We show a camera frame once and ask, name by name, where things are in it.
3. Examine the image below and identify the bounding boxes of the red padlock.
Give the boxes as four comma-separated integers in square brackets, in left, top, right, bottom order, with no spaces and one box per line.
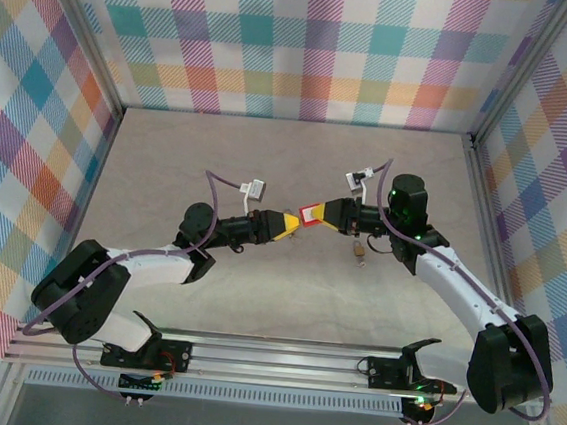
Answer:
[296,201,325,229]

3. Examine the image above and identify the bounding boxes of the black controller board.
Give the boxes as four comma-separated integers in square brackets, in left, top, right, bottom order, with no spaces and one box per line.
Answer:
[117,370,165,406]
[399,394,440,425]

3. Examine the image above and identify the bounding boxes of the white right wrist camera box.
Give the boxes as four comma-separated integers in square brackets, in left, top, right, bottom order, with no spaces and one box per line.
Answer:
[344,163,375,191]

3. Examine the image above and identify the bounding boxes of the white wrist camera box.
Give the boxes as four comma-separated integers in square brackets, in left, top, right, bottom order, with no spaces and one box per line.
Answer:
[344,163,375,191]
[238,177,270,203]

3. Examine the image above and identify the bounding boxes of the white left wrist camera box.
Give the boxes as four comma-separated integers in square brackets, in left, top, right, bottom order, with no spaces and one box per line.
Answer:
[238,177,270,203]

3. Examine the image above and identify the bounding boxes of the aluminium side rail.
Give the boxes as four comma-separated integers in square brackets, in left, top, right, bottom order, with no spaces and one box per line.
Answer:
[446,132,536,324]
[61,101,127,257]

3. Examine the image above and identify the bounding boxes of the aluminium mounting rail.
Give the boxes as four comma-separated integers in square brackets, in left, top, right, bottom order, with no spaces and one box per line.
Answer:
[2,310,556,415]

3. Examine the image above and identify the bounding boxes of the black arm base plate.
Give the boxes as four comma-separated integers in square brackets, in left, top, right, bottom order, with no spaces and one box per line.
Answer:
[365,355,461,397]
[99,333,195,375]

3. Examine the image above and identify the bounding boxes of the slotted grey cable duct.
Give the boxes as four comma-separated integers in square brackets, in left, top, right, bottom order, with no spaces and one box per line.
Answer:
[25,366,407,421]

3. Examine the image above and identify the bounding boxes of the aluminium frame post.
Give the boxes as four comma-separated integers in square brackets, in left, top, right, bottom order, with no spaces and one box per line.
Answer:
[470,0,567,153]
[19,0,137,123]

